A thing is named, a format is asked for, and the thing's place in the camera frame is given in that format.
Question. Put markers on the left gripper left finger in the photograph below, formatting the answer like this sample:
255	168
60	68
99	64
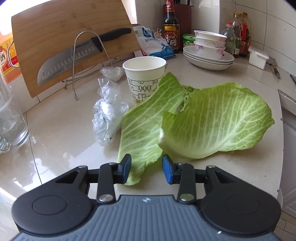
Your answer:
107	175

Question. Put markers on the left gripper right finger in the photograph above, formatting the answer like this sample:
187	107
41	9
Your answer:
186	176

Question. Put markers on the large cabbage leaf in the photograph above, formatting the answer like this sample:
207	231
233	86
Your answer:
222	118

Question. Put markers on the small clear plastic wrap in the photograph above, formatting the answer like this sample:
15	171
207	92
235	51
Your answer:
113	73

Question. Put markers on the clear glass jug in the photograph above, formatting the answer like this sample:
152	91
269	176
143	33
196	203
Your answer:
14	129

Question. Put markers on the white paper cup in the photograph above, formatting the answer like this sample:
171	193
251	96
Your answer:
143	74

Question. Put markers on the bottom white plate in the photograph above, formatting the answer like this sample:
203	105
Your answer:
207	66

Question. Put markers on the white plate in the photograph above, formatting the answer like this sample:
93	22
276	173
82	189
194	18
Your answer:
191	51
207	66
209	61

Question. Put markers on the middle white plate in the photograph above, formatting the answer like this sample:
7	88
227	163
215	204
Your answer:
209	61

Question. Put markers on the top white plate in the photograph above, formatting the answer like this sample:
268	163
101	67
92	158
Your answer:
191	51

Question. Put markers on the bottom floral white bowl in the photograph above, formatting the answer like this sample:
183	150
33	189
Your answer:
209	52

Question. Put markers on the floral white bowl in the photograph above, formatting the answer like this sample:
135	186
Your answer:
209	52
209	43
209	35

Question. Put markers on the white blue salt bag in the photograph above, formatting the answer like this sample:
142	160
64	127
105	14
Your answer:
151	45

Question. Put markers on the clear bottle red cap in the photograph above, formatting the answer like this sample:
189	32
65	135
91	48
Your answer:
230	40

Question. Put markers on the green lid jar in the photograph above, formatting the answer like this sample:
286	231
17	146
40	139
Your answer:
188	40

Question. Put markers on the middle floral white bowl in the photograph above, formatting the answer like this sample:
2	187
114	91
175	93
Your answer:
209	43

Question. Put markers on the red label sauce bottle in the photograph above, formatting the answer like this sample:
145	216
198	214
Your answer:
245	35

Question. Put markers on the white plastic seasoning box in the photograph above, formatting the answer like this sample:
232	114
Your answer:
257	57

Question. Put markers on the top floral white bowl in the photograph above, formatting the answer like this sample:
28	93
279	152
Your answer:
209	35

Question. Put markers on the dark vinegar bottle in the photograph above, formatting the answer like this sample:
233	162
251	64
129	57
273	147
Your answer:
171	27

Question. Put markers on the metal binder clip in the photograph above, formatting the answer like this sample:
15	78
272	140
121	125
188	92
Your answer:
157	32

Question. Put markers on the orange yellow oil bottle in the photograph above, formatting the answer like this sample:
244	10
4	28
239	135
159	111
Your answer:
9	60

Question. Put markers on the green label oil bottle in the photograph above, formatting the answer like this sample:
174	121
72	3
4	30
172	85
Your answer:
237	28

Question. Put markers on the bamboo cutting board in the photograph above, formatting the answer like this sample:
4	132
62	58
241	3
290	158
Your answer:
47	29

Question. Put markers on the dark red knife block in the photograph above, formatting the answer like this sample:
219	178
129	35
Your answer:
183	13

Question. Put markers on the black handled santoku knife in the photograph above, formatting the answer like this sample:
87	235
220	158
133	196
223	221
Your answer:
64	60

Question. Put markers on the metal wire board rack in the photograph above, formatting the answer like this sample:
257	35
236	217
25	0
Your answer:
81	68

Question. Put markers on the metal spatula wooden handle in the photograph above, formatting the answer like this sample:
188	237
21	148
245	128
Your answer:
272	62

